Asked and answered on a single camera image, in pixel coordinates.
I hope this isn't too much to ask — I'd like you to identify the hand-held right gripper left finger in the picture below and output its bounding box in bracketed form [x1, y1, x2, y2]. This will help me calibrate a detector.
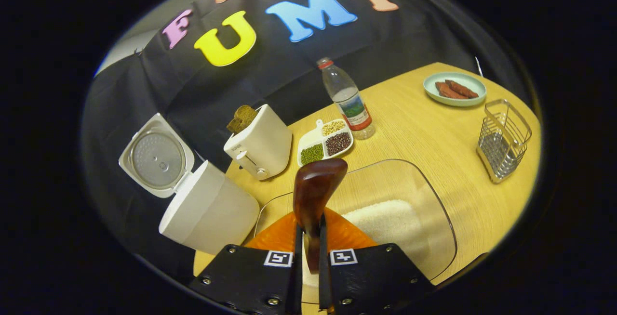
[188, 211, 303, 315]

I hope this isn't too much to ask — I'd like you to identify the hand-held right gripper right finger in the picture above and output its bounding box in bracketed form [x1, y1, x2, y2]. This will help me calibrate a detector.
[318, 208, 437, 315]

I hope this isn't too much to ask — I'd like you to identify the dark wooden spoon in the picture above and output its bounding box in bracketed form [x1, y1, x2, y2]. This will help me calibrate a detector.
[293, 158, 349, 275]

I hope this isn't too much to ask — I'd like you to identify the white rice cooker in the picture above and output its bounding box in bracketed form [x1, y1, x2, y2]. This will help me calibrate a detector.
[118, 113, 261, 255]

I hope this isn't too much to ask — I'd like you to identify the metal wire chopstick holder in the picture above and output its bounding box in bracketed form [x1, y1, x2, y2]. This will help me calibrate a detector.
[476, 99, 533, 184]

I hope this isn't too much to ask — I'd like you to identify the clear glass tray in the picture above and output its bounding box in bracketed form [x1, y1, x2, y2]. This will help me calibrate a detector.
[253, 159, 457, 306]

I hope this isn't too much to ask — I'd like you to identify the white toaster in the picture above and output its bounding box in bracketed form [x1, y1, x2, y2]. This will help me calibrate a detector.
[223, 104, 293, 181]

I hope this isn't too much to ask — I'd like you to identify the white divided bean dish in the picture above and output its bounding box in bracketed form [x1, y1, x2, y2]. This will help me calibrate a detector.
[297, 119, 354, 167]

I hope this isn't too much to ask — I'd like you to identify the brown toast slice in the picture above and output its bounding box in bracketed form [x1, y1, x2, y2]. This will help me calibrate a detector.
[227, 115, 247, 135]
[235, 105, 259, 129]

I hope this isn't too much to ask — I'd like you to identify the clear plastic water bottle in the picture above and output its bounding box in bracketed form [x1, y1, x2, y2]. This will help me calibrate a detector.
[317, 57, 376, 140]

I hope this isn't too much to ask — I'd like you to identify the pale green plate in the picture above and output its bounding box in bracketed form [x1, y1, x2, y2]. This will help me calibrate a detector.
[423, 72, 487, 107]

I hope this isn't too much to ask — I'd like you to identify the brown meat piece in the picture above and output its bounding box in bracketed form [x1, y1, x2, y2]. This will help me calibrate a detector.
[444, 79, 479, 99]
[435, 81, 468, 100]

